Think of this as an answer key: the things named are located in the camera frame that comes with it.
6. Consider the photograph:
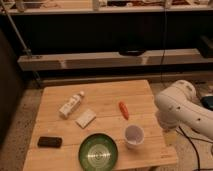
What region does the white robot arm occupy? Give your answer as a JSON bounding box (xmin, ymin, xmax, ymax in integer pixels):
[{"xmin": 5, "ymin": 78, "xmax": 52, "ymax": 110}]
[{"xmin": 154, "ymin": 80, "xmax": 213, "ymax": 140}]

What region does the white sponge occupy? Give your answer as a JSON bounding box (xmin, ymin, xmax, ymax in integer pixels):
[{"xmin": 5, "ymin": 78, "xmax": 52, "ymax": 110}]
[{"xmin": 75, "ymin": 109, "xmax": 96, "ymax": 129}]

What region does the white paper cup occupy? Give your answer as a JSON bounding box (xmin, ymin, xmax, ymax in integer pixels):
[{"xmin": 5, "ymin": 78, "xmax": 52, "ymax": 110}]
[{"xmin": 124, "ymin": 125, "xmax": 144, "ymax": 149}]

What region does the wooden table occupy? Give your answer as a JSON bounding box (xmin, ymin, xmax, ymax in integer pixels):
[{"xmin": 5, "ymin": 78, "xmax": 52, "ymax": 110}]
[{"xmin": 23, "ymin": 80, "xmax": 178, "ymax": 171}]

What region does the green ceramic bowl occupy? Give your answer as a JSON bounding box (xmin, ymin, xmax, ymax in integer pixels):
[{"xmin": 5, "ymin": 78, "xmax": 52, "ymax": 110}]
[{"xmin": 78, "ymin": 133, "xmax": 118, "ymax": 171}]

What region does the black object on shelf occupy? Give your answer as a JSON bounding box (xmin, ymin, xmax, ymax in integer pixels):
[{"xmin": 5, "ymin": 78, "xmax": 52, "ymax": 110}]
[{"xmin": 118, "ymin": 47, "xmax": 145, "ymax": 56}]

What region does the lower wooden shelf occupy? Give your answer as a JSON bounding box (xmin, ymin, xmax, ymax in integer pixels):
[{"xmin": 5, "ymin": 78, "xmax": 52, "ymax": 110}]
[{"xmin": 18, "ymin": 49, "xmax": 213, "ymax": 71}]

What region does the wooden shelf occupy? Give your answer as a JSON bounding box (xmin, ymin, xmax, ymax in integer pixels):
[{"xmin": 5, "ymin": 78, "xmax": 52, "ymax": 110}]
[
  {"xmin": 0, "ymin": 0, "xmax": 213, "ymax": 15},
  {"xmin": 18, "ymin": 49, "xmax": 213, "ymax": 71}
]

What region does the white plastic bottle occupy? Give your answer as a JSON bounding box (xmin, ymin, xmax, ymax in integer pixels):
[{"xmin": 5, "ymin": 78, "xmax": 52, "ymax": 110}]
[{"xmin": 59, "ymin": 91, "xmax": 85, "ymax": 119}]

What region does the black rectangular case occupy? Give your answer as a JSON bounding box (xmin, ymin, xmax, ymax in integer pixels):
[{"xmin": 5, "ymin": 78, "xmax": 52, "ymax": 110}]
[{"xmin": 37, "ymin": 137, "xmax": 63, "ymax": 148}]

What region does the metal shelf pole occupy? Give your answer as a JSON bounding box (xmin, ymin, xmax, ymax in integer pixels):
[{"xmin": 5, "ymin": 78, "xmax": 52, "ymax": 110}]
[{"xmin": 0, "ymin": 0, "xmax": 42, "ymax": 88}]

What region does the upper wooden shelf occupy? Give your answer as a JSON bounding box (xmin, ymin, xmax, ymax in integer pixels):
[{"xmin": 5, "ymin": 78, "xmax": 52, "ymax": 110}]
[{"xmin": 0, "ymin": 0, "xmax": 213, "ymax": 15}]

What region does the black cable on floor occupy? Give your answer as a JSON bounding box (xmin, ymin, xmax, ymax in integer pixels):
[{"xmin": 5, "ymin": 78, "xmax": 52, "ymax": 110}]
[{"xmin": 178, "ymin": 125, "xmax": 213, "ymax": 171}]

